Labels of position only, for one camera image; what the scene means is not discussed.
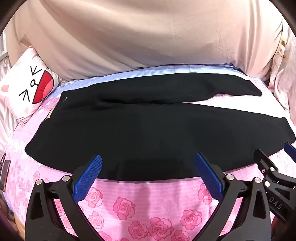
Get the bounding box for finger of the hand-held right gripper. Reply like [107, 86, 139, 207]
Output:
[254, 149, 296, 193]
[284, 142, 296, 161]

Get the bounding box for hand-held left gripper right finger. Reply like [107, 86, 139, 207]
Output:
[194, 152, 272, 241]

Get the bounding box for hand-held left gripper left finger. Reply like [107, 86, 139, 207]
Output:
[25, 155, 103, 241]

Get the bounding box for black pants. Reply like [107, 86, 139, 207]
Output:
[24, 72, 296, 181]

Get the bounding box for pink rose bed sheet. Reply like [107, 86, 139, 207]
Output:
[5, 62, 296, 241]

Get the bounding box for pale floral cloth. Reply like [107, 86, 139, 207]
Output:
[266, 21, 296, 139]

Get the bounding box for red and black object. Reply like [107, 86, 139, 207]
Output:
[0, 153, 11, 193]

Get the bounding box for white cat face pillow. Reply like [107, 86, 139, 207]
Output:
[0, 45, 63, 126]

